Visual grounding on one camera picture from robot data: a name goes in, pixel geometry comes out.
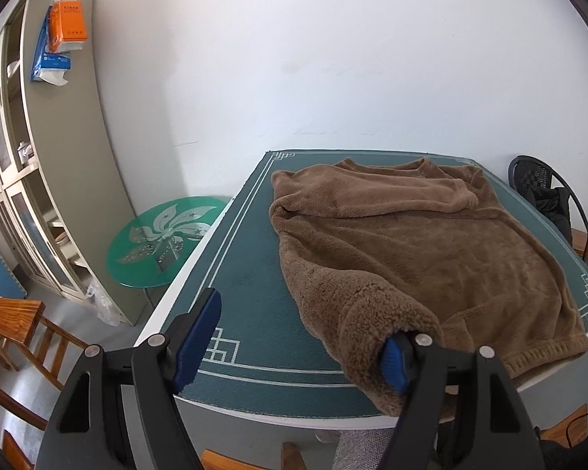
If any black woven chair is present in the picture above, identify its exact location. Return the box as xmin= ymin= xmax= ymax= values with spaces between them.
xmin=508 ymin=155 xmax=588 ymax=260

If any green round glass table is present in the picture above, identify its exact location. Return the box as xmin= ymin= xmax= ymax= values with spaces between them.
xmin=106 ymin=196 xmax=232 ymax=289

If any blue foam mat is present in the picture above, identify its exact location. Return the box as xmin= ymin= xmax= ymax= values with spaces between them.
xmin=0 ymin=249 xmax=27 ymax=300

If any black jacket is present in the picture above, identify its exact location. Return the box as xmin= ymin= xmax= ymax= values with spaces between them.
xmin=529 ymin=186 xmax=574 ymax=246

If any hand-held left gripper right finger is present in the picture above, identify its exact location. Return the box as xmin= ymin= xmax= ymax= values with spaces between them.
xmin=379 ymin=332 xmax=544 ymax=470

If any orange tissue box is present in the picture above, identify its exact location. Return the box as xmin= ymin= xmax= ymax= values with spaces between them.
xmin=48 ymin=1 xmax=86 ymax=53

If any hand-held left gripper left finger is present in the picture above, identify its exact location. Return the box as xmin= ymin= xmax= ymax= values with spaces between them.
xmin=34 ymin=286 xmax=222 ymax=470

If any teal table mat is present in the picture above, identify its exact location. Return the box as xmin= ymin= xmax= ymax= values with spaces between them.
xmin=176 ymin=149 xmax=588 ymax=419

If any clear plastic bag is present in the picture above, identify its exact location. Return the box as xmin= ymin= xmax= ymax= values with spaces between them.
xmin=85 ymin=284 xmax=121 ymax=326

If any wooden chair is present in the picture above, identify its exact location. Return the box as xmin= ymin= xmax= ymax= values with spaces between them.
xmin=0 ymin=295 xmax=89 ymax=470

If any wooden stool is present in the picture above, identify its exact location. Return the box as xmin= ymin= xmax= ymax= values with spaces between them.
xmin=201 ymin=443 xmax=307 ymax=470

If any black cable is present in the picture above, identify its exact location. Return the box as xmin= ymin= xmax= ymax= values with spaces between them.
xmin=563 ymin=404 xmax=588 ymax=446

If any brown fleece sweater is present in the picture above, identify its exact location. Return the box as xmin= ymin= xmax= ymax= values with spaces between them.
xmin=269 ymin=157 xmax=588 ymax=417

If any beige cabinet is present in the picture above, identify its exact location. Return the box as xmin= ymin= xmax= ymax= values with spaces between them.
xmin=0 ymin=0 xmax=150 ymax=326

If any blue tissue pack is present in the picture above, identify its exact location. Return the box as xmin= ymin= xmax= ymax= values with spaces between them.
xmin=31 ymin=22 xmax=73 ymax=84

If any grey cloth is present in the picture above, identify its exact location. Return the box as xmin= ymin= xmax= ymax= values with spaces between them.
xmin=338 ymin=428 xmax=397 ymax=470

